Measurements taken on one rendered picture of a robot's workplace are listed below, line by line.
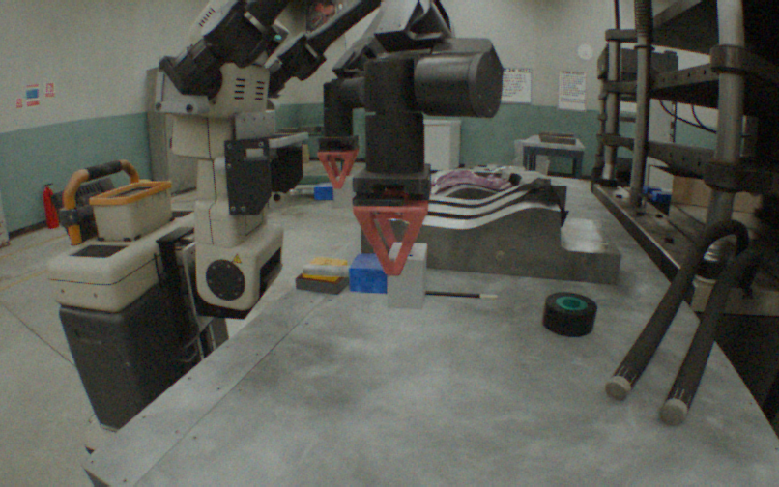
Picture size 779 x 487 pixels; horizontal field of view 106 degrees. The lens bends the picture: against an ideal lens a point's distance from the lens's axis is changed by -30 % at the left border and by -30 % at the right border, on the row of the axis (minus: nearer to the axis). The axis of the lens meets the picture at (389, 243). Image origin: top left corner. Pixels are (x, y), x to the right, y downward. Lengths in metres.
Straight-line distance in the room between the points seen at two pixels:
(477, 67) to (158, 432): 0.45
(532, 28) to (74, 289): 7.84
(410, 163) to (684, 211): 1.15
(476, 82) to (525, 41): 7.77
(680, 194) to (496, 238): 0.79
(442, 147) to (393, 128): 7.02
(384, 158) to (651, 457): 0.39
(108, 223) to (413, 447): 0.95
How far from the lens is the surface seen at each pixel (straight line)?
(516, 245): 0.78
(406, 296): 0.42
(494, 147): 8.07
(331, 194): 0.83
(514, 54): 8.08
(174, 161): 6.51
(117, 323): 1.04
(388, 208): 0.37
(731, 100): 0.99
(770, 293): 1.09
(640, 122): 1.69
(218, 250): 0.99
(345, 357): 0.53
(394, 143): 0.38
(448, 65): 0.35
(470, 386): 0.49
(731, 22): 1.02
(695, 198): 1.43
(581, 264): 0.80
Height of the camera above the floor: 1.09
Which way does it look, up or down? 18 degrees down
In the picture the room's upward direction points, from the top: straight up
